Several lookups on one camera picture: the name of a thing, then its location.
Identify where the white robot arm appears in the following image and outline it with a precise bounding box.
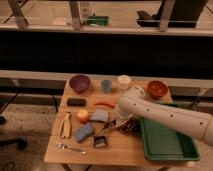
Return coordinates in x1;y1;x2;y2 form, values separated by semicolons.
114;86;213;146

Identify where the purple bowl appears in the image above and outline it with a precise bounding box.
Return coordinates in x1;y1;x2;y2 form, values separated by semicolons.
69;75;91;93

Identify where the red bowl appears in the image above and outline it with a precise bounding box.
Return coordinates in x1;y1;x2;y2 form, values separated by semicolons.
147;80;168;99

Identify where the grey blue sponge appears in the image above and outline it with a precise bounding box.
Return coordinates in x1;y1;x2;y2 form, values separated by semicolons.
89;109;109;123

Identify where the bunch of dark grapes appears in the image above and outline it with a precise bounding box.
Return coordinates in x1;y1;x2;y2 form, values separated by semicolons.
118;118;140;134

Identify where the wooden table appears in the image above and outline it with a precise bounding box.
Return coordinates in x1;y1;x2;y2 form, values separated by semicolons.
43;78;196;167

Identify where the red yellow apple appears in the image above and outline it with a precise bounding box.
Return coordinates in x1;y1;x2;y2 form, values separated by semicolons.
77;110;90;123

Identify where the blue cloth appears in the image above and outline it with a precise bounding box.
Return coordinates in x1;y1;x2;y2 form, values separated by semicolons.
74;123;94;143

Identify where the blue cup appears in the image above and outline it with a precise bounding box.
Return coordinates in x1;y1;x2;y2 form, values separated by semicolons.
101;80;112;93

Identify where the white cup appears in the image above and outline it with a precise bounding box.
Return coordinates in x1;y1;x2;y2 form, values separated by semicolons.
118;75;131;90

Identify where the black rectangular block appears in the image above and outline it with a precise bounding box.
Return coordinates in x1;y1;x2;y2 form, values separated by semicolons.
67;98;86;106

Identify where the yellow banana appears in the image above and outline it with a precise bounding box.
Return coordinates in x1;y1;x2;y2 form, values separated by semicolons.
59;113;72;138

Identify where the green plastic tray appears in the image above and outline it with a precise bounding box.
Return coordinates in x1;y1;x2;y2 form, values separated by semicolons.
139;101;201;162

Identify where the silver fork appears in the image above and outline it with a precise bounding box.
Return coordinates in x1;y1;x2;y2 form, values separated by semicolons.
56;143;87;155

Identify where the green box on shelf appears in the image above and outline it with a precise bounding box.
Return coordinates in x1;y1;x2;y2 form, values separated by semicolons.
86;16;109;26

